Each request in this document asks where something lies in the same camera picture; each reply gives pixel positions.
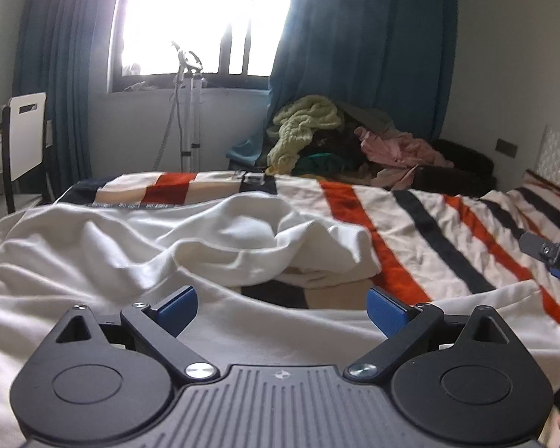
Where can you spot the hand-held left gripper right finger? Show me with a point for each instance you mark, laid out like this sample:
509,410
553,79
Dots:
387,312

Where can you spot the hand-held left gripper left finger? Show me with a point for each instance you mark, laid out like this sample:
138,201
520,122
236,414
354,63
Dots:
177,310

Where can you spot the white zip jacket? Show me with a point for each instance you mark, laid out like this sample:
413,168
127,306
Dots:
121,252

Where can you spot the dark clothes pile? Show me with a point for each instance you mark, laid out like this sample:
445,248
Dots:
336,142

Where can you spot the striped blanket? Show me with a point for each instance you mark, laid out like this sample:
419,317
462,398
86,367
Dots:
424,224

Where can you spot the black sofa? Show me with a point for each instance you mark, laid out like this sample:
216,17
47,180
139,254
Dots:
462,165

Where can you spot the beige garment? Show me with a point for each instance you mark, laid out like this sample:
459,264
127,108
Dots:
394,178

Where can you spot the green garment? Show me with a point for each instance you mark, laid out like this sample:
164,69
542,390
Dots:
326,164

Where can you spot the pink garment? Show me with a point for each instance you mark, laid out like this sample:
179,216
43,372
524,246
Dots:
401,149

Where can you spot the teal cloth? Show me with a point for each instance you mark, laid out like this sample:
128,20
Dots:
245,149

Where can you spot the grey-green garment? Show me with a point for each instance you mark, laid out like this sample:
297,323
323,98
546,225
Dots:
368,116

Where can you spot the white garment steamer stand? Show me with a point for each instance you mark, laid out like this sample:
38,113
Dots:
189,102

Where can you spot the crumpled pinkish cloth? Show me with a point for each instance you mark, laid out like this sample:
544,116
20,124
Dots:
135,86

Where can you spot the white chair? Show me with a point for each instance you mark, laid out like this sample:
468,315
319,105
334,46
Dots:
25,140

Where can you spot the teal curtain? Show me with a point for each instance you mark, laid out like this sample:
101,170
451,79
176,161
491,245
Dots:
364,46
60,79

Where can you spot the window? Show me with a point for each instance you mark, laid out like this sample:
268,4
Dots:
191,23

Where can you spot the black wall switch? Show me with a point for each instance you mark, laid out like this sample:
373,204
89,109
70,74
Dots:
505,146

